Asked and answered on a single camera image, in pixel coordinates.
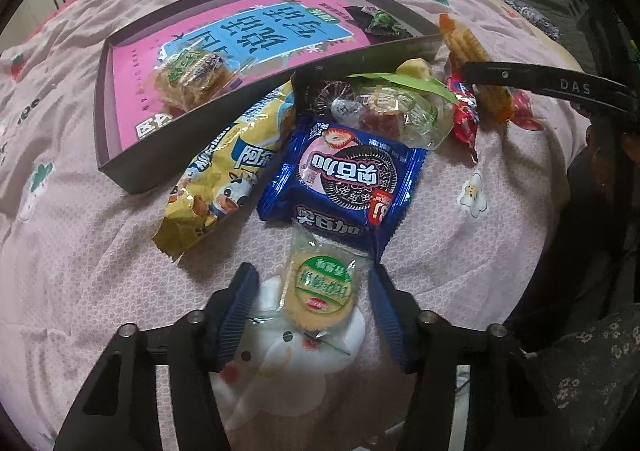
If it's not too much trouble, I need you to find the light green snack packet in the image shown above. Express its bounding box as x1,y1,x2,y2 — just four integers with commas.
345,72,468,104

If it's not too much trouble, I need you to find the clear brown pastry packet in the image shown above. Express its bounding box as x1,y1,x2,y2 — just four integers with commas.
152,44,238,112

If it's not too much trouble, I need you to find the grey box with pink lining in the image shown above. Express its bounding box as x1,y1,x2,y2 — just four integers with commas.
94,0,443,195

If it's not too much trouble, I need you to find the orange snack packet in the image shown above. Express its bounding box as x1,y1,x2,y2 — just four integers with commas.
437,14,516,124

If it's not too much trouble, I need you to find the dark green snack packet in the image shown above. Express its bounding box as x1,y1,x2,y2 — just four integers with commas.
345,4,416,39

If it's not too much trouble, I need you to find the dark chocolate cookie packet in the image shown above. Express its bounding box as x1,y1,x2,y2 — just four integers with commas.
295,76,361,119

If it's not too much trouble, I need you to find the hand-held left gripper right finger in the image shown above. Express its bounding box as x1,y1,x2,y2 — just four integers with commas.
369,263,568,451

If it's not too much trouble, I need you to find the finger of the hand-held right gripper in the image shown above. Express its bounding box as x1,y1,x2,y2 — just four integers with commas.
460,60,640,114

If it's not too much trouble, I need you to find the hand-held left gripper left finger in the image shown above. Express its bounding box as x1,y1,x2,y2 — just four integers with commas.
52,262,261,451

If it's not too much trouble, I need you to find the blue cookie packet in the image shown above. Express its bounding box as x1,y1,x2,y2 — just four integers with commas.
256,116,428,264

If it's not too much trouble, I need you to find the dark patterned cloth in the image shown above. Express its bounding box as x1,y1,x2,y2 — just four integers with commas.
492,0,563,39

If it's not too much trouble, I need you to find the red jelly candy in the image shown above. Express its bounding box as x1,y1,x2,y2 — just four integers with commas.
359,110,401,138

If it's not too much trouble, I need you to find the yellow snack packet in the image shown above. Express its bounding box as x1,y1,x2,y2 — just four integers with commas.
152,81,296,262

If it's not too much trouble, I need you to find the clear walnut pastry packet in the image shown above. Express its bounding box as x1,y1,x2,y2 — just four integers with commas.
367,84,451,149

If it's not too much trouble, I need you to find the pink printed blanket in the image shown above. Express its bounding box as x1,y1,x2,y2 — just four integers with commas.
0,0,601,451

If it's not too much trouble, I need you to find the red candy packet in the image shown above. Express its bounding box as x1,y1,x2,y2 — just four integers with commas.
510,91,543,132
445,76,481,162

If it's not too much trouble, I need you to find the yellow crisps packet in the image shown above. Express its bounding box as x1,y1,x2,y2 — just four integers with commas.
395,58,433,79

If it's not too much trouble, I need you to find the round cake packet green label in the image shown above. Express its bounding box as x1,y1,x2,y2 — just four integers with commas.
272,226,373,357

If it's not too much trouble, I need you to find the silver wrapped candy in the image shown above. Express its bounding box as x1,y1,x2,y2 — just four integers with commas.
331,98,362,121

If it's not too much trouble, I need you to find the person's dark clothing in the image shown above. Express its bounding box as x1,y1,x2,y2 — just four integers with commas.
500,301,640,451

